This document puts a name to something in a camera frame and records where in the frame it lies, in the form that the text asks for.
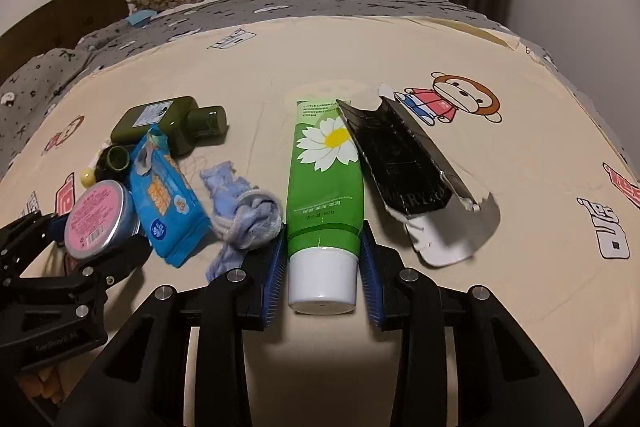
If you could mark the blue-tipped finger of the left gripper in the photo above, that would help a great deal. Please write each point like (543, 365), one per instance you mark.
(24, 239)

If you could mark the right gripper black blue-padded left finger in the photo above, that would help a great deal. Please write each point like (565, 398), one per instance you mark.
(139, 378)

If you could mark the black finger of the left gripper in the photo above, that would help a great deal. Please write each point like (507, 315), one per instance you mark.
(46, 320)

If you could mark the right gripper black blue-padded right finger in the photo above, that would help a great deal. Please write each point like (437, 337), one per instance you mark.
(463, 357)

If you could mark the dark green bottle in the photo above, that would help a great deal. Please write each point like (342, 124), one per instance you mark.
(185, 124)

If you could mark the green daisy cream tube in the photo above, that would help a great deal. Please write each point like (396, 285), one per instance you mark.
(324, 212)

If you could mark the pink lid round tin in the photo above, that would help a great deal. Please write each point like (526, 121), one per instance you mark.
(102, 218)

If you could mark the small cream tube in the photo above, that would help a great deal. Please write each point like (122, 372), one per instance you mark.
(88, 177)

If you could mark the small dark green cap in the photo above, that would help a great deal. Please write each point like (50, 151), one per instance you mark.
(114, 164)

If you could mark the grey patterned duvet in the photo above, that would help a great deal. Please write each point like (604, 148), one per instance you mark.
(175, 31)

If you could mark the blue wet wipes pack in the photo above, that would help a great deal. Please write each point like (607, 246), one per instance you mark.
(170, 213)

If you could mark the light blue crumpled sock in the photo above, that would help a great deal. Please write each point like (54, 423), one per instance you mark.
(245, 217)

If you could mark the cream cartoon monkey blanket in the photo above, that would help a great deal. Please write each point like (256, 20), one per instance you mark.
(556, 236)

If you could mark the brown wooden headboard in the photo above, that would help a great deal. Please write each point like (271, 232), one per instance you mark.
(57, 24)

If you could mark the small blue book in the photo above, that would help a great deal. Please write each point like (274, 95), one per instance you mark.
(140, 18)

